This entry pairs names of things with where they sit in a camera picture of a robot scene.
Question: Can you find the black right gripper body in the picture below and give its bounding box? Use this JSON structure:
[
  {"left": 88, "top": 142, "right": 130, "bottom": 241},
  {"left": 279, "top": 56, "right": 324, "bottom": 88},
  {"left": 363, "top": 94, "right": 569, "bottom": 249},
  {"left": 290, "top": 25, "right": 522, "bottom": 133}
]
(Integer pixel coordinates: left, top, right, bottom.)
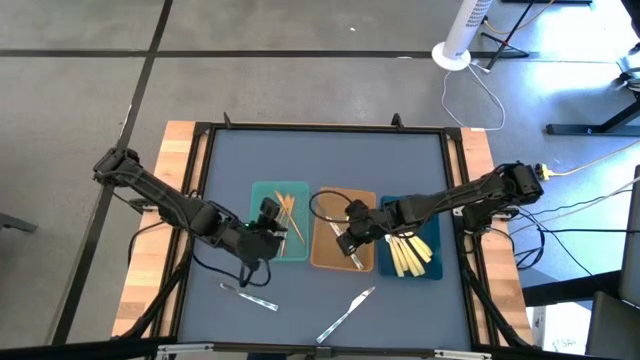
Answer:
[{"left": 344, "top": 199, "right": 401, "bottom": 246}]

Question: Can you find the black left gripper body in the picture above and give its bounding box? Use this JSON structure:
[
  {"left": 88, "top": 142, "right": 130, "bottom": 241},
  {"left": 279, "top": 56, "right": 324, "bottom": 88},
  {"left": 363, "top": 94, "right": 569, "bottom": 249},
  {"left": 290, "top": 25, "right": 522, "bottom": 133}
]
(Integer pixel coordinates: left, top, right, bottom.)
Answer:
[{"left": 215, "top": 219, "right": 290, "bottom": 271}]

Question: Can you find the teal-patterned handle silver knife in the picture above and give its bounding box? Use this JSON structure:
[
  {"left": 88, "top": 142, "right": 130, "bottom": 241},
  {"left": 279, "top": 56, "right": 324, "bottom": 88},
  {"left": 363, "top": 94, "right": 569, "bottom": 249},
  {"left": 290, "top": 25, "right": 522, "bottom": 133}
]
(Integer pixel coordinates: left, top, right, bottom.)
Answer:
[
  {"left": 219, "top": 282, "right": 280, "bottom": 313},
  {"left": 327, "top": 217, "right": 366, "bottom": 272},
  {"left": 315, "top": 285, "right": 377, "bottom": 345}
]

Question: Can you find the orange plastic bin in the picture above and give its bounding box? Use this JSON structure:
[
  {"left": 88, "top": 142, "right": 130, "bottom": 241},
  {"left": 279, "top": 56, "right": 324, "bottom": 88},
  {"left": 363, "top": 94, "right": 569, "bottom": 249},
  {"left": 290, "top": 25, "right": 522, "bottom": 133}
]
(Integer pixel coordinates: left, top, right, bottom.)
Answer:
[{"left": 309, "top": 186, "right": 377, "bottom": 274}]

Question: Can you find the teal plastic bin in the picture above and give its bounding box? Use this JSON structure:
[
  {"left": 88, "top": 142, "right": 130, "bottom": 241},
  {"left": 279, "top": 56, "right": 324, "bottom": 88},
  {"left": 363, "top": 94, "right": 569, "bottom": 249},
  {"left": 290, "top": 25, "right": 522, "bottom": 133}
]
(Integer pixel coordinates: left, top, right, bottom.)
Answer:
[{"left": 248, "top": 180, "right": 311, "bottom": 263}]

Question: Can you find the dark blue plastic bin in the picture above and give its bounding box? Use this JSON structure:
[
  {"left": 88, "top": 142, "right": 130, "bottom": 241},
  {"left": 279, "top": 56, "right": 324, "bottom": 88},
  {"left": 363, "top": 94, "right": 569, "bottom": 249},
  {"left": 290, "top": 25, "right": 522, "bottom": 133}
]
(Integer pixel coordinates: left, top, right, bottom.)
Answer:
[{"left": 377, "top": 195, "right": 444, "bottom": 281}]

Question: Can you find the blue-grey table mat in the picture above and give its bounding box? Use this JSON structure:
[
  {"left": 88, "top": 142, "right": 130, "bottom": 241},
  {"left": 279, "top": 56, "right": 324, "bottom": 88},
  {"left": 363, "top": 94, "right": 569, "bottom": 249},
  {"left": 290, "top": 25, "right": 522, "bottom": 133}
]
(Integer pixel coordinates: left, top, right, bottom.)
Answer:
[{"left": 177, "top": 127, "right": 475, "bottom": 352}]

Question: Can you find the black floor beam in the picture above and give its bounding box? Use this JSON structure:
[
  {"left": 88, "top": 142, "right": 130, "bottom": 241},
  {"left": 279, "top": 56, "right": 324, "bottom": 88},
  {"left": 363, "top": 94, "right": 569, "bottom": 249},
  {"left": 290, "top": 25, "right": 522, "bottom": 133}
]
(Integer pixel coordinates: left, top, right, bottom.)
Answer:
[{"left": 522, "top": 269, "right": 624, "bottom": 308}]

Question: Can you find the white tower fan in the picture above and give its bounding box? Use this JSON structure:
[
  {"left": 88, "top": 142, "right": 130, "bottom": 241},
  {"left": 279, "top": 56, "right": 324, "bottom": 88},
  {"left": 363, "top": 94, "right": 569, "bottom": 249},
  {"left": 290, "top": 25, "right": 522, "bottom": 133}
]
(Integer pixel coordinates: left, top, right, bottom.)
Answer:
[{"left": 431, "top": 0, "right": 495, "bottom": 72}]

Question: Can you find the white cardboard box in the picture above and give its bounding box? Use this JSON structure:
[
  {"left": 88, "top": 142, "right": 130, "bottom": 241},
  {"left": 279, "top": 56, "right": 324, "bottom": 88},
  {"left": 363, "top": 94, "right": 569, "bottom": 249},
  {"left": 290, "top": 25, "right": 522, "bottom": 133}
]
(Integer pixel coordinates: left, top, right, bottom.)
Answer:
[{"left": 529, "top": 304, "right": 592, "bottom": 357}]

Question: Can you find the black desk leg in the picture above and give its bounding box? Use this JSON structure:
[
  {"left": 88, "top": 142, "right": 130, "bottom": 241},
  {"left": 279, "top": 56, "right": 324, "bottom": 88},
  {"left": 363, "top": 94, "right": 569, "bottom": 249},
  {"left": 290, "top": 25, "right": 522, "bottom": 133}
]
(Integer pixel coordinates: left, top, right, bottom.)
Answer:
[{"left": 544, "top": 97, "right": 640, "bottom": 137}]

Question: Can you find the black tripod stand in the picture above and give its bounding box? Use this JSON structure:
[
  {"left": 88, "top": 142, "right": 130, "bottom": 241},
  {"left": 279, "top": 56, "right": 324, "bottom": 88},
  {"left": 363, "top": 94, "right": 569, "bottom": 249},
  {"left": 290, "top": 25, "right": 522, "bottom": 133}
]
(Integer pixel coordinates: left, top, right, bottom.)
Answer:
[{"left": 479, "top": 0, "right": 536, "bottom": 71}]

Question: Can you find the dark grey chair foot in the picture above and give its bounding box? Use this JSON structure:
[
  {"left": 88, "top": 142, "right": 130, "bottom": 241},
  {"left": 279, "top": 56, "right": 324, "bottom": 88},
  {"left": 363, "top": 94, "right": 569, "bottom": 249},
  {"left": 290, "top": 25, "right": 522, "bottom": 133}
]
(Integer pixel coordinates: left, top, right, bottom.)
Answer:
[{"left": 0, "top": 211, "right": 39, "bottom": 235}]

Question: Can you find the dark grey chair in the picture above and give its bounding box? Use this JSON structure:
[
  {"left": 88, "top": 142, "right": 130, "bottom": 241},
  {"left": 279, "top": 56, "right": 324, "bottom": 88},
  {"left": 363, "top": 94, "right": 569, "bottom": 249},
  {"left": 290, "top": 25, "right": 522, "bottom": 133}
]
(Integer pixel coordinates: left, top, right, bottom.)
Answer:
[{"left": 584, "top": 164, "right": 640, "bottom": 360}]

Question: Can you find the office chair base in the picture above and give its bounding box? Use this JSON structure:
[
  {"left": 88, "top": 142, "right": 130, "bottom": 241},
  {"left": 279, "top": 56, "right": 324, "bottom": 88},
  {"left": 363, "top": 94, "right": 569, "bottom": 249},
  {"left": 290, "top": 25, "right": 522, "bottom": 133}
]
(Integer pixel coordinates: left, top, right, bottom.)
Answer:
[{"left": 617, "top": 54, "right": 640, "bottom": 99}]

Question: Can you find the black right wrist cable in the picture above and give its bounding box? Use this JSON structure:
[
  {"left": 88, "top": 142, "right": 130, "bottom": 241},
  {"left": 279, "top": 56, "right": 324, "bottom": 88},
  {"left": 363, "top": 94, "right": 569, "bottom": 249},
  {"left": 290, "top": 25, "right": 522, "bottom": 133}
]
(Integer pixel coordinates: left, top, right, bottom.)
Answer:
[{"left": 308, "top": 189, "right": 357, "bottom": 225}]

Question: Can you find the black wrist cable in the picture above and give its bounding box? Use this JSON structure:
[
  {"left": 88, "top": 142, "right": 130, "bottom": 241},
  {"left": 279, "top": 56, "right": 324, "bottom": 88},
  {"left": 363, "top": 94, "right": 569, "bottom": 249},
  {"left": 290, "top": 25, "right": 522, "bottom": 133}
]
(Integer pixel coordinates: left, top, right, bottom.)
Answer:
[
  {"left": 192, "top": 249, "right": 273, "bottom": 289},
  {"left": 308, "top": 189, "right": 357, "bottom": 225}
]

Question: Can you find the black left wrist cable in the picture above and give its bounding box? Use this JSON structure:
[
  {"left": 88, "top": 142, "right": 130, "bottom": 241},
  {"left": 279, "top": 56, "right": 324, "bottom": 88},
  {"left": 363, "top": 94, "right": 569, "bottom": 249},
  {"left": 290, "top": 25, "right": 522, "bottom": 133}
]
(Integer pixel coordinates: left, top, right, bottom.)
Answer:
[{"left": 192, "top": 249, "right": 273, "bottom": 289}]

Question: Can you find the black table frame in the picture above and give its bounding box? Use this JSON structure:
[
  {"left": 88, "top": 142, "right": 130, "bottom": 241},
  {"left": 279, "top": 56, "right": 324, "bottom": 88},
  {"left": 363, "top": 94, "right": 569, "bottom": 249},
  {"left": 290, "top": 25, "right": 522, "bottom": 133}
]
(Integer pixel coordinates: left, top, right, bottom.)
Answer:
[{"left": 110, "top": 112, "right": 536, "bottom": 360}]

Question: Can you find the black base cable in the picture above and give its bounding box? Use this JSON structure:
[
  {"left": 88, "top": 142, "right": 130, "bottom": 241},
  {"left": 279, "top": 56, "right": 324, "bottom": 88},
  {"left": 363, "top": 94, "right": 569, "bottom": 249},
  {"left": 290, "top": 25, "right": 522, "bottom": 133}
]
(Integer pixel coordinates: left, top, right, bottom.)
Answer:
[{"left": 127, "top": 219, "right": 174, "bottom": 266}]

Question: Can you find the silver metal bracket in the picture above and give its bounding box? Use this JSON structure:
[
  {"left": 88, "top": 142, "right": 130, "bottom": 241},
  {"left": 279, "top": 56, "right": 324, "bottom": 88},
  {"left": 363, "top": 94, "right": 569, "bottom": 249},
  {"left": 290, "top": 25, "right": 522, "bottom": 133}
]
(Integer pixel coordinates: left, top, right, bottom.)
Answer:
[
  {"left": 156, "top": 342, "right": 215, "bottom": 358},
  {"left": 433, "top": 348, "right": 494, "bottom": 360}
]

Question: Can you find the white fan cable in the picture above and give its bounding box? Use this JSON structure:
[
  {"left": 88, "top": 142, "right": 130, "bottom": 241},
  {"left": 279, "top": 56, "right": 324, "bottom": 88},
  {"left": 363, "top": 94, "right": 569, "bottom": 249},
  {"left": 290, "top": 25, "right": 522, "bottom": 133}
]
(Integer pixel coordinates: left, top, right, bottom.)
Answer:
[{"left": 440, "top": 59, "right": 507, "bottom": 133}]

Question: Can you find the black floor cable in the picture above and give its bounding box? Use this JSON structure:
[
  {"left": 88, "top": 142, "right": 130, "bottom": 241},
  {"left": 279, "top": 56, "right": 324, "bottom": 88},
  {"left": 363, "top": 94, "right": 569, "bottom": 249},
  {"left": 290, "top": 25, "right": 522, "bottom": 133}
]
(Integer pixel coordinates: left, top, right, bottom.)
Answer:
[{"left": 537, "top": 227, "right": 640, "bottom": 235}]

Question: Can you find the grey floor cable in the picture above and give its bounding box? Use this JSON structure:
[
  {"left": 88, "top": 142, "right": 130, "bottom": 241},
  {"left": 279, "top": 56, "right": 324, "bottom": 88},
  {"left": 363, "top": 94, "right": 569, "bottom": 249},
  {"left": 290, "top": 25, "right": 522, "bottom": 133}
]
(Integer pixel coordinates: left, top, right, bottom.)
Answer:
[{"left": 508, "top": 175, "right": 640, "bottom": 236}]

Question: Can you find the beige floor cable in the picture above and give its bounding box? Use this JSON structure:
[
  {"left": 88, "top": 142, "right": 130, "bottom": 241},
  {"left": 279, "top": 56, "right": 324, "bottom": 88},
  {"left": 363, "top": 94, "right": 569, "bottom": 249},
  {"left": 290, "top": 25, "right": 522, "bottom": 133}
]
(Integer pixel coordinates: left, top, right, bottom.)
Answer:
[{"left": 549, "top": 138, "right": 640, "bottom": 178}]

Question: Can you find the orange floor cable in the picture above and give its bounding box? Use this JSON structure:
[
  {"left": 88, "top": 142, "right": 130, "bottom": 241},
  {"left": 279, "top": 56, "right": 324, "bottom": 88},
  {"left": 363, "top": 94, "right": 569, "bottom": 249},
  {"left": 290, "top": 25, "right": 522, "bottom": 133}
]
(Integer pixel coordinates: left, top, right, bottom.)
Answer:
[{"left": 481, "top": 0, "right": 557, "bottom": 36}]

